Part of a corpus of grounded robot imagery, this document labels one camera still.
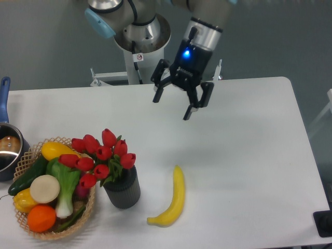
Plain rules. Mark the green bok choy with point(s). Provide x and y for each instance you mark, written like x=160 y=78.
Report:
x=68 y=181

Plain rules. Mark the blue handled saucepan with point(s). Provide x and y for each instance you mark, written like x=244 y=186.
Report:
x=13 y=144

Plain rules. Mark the green bean pod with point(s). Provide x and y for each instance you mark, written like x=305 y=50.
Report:
x=72 y=220

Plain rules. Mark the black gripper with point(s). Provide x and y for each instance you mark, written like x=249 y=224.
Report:
x=186 y=73

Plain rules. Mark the purple red radish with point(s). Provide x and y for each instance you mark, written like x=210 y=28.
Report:
x=81 y=192

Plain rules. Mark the woven wicker basket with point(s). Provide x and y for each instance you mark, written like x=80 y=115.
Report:
x=84 y=205

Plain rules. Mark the black device at table edge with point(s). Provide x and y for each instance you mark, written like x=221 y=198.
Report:
x=323 y=223

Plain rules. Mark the red tulip bouquet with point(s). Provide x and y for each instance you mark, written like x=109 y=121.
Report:
x=108 y=161

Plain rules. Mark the white round radish slice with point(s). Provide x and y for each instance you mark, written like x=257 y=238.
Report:
x=44 y=189

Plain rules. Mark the yellow bell pepper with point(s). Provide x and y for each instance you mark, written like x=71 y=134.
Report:
x=24 y=202

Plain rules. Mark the orange fruit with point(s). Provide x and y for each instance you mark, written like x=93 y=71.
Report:
x=41 y=218

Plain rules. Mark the yellow squash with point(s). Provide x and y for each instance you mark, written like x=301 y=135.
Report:
x=51 y=150

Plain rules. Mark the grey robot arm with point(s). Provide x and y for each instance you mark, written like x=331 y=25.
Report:
x=119 y=14

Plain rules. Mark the dark green cucumber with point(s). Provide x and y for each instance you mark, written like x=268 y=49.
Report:
x=38 y=168

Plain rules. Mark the white frame at right edge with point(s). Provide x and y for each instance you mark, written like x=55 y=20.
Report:
x=323 y=115

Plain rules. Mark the yellow banana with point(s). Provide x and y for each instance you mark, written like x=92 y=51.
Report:
x=173 y=212

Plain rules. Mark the dark grey ribbed vase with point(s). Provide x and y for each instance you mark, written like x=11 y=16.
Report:
x=126 y=192

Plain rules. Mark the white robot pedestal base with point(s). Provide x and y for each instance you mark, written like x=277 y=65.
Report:
x=143 y=46

